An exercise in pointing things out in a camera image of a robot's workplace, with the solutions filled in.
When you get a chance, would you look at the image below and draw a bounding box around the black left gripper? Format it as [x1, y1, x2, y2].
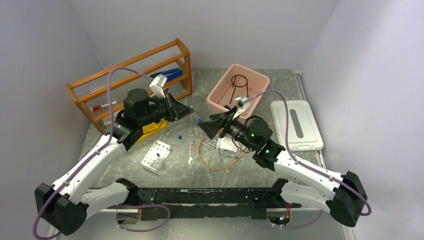
[138, 90, 194, 126]

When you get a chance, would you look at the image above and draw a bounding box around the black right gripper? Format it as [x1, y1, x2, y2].
[197, 105, 257, 151]

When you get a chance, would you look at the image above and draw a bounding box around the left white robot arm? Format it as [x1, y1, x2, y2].
[32, 88, 194, 240]

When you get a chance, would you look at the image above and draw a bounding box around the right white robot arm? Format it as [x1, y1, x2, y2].
[197, 111, 371, 228]

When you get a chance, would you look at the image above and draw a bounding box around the yellow foam tray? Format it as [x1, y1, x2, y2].
[135, 119, 168, 144]

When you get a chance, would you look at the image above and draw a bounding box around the blue black stapler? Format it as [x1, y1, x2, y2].
[151, 67, 183, 82]

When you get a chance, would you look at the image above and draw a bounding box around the orange wooden shelf rack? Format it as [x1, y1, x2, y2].
[66, 38, 193, 134]

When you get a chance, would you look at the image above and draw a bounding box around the pink plastic bin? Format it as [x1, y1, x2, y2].
[207, 63, 270, 114]

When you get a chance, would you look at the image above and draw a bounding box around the yellow rubber tubing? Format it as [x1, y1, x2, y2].
[195, 136, 249, 172]

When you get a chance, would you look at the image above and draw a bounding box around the white test tube rack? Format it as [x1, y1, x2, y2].
[141, 140, 171, 174]

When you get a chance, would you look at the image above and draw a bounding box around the red white marker pen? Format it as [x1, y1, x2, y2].
[91, 100, 118, 111]

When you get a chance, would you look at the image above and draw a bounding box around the white plastic bin lid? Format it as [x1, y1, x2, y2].
[270, 100, 324, 152]

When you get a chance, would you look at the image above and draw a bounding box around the white wire gauze square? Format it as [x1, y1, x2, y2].
[216, 137, 237, 152]

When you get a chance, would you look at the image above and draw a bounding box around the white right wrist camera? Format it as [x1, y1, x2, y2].
[232, 96, 250, 120]

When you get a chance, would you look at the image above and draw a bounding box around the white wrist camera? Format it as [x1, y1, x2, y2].
[149, 74, 168, 99]
[232, 96, 250, 120]

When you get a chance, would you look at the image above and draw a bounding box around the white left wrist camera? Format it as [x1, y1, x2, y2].
[149, 74, 168, 99]

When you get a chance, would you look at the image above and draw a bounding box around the black wire tripod stand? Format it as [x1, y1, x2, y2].
[229, 74, 249, 104]

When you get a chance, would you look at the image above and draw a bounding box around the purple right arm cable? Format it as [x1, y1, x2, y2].
[243, 90, 373, 230]

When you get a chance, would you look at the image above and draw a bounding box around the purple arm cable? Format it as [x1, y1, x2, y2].
[31, 67, 160, 240]
[243, 90, 373, 230]

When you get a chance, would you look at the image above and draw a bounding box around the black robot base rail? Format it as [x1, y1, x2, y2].
[123, 187, 301, 221]

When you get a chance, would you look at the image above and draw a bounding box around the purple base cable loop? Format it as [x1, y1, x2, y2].
[115, 203, 171, 233]

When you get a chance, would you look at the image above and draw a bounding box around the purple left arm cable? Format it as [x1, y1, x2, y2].
[31, 67, 160, 240]

